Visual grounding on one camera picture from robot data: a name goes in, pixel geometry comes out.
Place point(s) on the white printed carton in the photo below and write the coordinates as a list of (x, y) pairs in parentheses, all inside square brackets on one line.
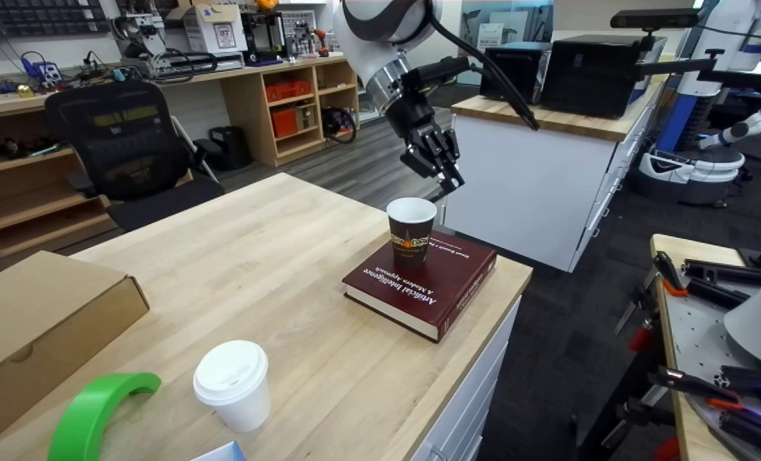
[(216, 28)]

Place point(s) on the black sensor bar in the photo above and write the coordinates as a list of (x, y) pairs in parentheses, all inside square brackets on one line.
[(657, 15)]

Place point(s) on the dark red hardcover book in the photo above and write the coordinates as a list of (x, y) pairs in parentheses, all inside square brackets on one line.
[(413, 296)]

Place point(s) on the white and blue background robot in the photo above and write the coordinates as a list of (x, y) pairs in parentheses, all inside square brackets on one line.
[(689, 161)]

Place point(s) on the wooden workbench with clamps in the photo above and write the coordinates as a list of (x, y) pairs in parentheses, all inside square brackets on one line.
[(694, 248)]

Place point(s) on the black bag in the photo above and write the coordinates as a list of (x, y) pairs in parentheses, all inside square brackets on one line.
[(226, 143)]

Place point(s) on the wooden wall workbench with shelves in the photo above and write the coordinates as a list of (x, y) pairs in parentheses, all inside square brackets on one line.
[(252, 104)]

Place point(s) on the black office chair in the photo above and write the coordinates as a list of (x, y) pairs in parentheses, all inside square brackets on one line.
[(125, 136)]

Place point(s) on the orange storage bin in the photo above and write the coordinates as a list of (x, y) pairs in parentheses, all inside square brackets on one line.
[(281, 88), (285, 122)]

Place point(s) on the large black equipment box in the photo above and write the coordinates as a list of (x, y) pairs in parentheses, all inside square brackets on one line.
[(591, 78)]

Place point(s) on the green tape roll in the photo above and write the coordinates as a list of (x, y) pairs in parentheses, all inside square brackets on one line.
[(98, 405)]

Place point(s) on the white lidded paper cup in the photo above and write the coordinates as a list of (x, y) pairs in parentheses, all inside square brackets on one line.
[(234, 393)]

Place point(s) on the brown paper cup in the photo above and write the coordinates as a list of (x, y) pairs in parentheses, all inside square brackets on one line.
[(410, 243)]

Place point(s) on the white cabinet with wooden top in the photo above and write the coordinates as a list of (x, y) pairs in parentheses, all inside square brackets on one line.
[(533, 188)]

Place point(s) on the cardboard box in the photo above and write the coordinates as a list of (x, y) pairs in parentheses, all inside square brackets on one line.
[(35, 315)]

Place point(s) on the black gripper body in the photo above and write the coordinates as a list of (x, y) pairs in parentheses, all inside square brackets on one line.
[(413, 117)]

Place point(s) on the black aluminium extrusion bar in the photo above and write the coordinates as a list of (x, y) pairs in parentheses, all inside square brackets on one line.
[(750, 428)]

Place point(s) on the perforated grey metal plate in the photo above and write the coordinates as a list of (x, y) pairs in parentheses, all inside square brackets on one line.
[(694, 337)]

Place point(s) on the white and blue packet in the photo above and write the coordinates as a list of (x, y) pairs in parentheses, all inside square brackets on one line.
[(220, 452)]

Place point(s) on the black monitor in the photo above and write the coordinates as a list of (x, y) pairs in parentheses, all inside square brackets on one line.
[(515, 74)]

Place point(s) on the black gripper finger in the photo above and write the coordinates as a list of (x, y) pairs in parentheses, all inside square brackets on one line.
[(451, 158), (417, 158)]

